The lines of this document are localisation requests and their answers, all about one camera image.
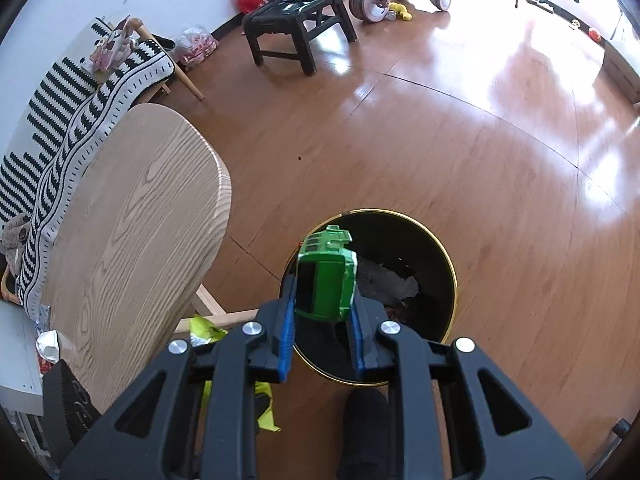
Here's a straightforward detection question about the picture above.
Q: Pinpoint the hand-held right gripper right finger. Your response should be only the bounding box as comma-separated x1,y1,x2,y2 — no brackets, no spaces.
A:
348,296,586,480

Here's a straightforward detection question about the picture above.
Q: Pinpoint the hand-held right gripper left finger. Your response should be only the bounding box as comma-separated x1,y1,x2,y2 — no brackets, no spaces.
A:
60,296,296,480

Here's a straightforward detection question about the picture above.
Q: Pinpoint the yellow-green snack wrapper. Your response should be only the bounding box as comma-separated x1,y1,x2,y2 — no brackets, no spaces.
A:
187,314,282,433

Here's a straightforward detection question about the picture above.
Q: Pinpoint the black bin with gold rim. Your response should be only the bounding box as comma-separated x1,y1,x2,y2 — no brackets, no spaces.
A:
279,207,458,387

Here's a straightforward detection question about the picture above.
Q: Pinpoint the crumpled white paper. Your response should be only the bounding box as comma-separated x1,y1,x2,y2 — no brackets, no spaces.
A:
36,330,61,365

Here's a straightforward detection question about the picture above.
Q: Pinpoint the beige patterned garment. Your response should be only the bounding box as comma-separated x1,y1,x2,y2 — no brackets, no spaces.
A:
0,212,32,273

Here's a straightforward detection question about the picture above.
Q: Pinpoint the black and white striped blanket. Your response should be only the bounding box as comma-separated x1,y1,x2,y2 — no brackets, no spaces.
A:
0,17,176,321

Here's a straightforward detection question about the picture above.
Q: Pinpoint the clear bag of pink items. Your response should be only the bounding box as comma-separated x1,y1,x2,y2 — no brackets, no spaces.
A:
175,25,220,66

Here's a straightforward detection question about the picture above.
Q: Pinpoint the black wooden stool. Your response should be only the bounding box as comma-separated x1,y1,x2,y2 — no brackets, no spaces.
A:
242,0,359,77

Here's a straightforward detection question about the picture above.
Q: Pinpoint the pink printed cushion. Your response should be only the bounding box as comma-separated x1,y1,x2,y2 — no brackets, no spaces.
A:
82,15,136,73

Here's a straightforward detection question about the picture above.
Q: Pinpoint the wooden frame sofa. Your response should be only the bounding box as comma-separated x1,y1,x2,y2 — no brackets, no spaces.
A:
0,17,206,306

